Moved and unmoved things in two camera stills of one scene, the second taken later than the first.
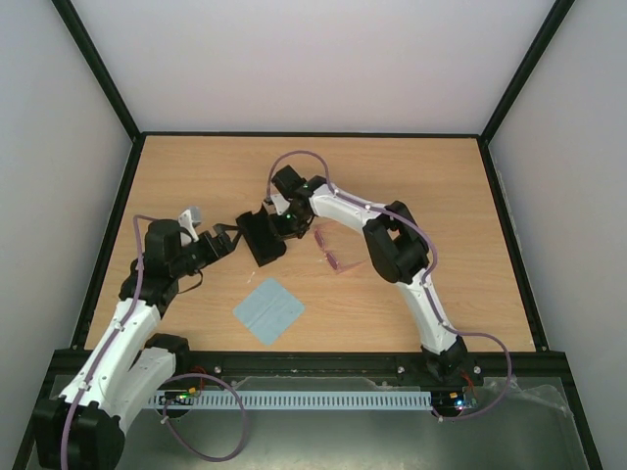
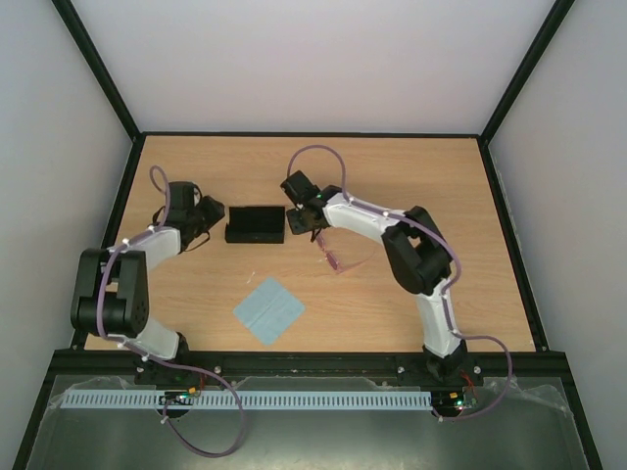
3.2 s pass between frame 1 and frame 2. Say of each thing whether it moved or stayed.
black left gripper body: moved
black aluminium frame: stayed
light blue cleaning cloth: stayed
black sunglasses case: moved
